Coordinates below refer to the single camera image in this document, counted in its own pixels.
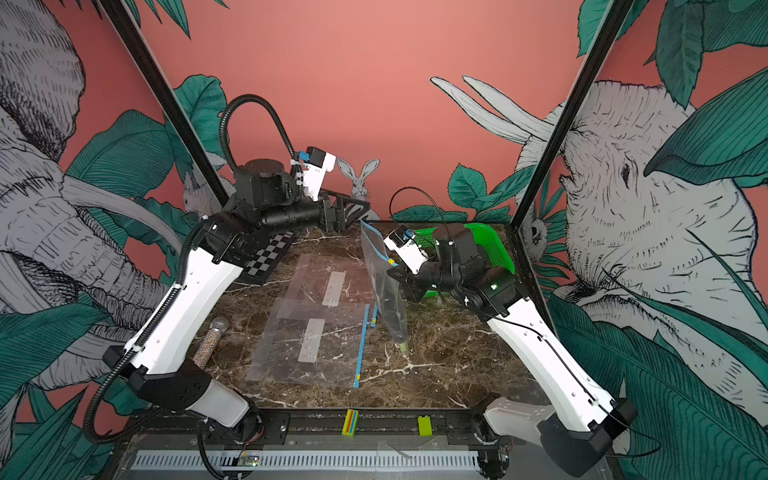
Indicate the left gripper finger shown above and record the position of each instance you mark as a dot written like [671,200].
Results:
[340,200]
[348,217]

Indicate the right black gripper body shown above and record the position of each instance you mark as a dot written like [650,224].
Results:
[435,278]

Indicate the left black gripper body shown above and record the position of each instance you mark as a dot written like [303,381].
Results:
[303,213]

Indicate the clear zip bag blue zipper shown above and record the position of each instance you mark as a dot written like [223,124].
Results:
[378,262]

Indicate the dark purple eggplant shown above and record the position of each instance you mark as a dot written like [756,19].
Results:
[393,312]

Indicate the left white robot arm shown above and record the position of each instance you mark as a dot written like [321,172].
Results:
[154,362]

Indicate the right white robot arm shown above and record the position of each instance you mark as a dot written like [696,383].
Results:
[585,419]

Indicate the green plastic basket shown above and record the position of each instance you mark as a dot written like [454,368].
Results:
[492,246]

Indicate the black white checkerboard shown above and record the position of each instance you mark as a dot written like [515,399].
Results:
[259,270]

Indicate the green small block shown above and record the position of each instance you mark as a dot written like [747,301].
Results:
[424,424]

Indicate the striped colour block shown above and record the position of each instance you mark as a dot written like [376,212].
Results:
[350,423]

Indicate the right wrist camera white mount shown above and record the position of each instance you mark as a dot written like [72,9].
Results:
[402,242]

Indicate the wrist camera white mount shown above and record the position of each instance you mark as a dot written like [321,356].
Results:
[402,242]
[309,169]

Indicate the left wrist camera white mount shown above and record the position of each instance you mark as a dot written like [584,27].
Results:
[309,169]

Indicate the right black frame post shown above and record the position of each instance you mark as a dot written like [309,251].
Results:
[609,28]

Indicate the black frame post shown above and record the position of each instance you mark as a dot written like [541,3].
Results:
[129,32]
[609,28]

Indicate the left black frame post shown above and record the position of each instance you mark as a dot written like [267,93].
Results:
[129,32]

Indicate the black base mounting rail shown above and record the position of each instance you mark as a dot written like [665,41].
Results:
[467,427]

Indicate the white perforated rail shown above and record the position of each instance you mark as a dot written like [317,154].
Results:
[317,460]

